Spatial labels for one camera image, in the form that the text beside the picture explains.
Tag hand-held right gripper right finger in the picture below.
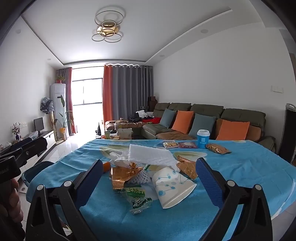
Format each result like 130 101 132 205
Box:
195 157 273 241

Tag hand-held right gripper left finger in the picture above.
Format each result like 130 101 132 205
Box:
26 159 104 241

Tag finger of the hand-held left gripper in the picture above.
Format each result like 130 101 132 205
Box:
14 137 48 165
0 138 33 156

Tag blue trash bin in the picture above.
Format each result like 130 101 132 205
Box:
22 161 55 186

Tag striped gold wrapper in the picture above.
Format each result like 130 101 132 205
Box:
177 156 199 179

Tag white tissue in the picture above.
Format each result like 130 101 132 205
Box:
109 152 132 167

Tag paper cup with blue dots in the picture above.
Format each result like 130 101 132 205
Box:
151 167 197 209

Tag person's left hand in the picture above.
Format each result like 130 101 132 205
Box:
7 178 24 232

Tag small bonsai in blue vase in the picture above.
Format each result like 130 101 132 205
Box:
12 123 21 141

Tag white TV cabinet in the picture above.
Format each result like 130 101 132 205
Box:
0 130 56 163

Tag black monitor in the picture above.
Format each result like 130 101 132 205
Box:
33 117 45 136

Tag flat gold packet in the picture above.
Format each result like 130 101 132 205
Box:
205 143 232 154

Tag tall leafy plant yellow pot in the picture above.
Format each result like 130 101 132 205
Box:
57 95 72 141

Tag blue cup with white lid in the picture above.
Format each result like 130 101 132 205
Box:
197 129 210 149

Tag blue floral blanket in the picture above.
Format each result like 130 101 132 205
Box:
25 138 296 241

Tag standing fan with patterned cover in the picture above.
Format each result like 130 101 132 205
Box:
40 97 57 144

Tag group of jars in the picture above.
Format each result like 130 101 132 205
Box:
104 129 119 139

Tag white foam fruit net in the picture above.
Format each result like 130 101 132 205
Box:
126 170 152 187

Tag green clear wrapper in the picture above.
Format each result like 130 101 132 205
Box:
116 185 153 215

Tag white floor air conditioner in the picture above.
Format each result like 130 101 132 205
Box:
50 83 66 139

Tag beige printed bag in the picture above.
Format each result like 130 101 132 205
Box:
117 128 133 139

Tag orange pillow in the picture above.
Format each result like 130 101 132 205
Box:
216 120 250 141
171 110 194 135

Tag yellow green wrapper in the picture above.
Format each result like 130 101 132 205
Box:
144 163 160 173

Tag blue-grey pillow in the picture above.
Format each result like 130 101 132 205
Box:
188 113 216 138
159 108 176 128

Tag orange and grey curtain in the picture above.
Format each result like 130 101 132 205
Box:
57 67 77 135
102 64 154 129

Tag white foam sheet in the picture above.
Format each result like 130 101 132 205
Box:
128 144 178 168

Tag black coffee table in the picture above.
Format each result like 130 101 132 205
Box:
95 132 148 141

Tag green sofa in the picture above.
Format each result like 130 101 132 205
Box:
105 102 277 153

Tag black clothes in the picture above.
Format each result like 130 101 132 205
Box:
128 111 145 123

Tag large window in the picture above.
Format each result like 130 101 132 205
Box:
72 79 103 105

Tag dark tower fan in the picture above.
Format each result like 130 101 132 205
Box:
279 103 296 166

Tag brown boxes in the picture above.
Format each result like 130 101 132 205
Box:
148 96 159 109

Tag gold ring ceiling lamp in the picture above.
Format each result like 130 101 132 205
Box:
92 7 124 44

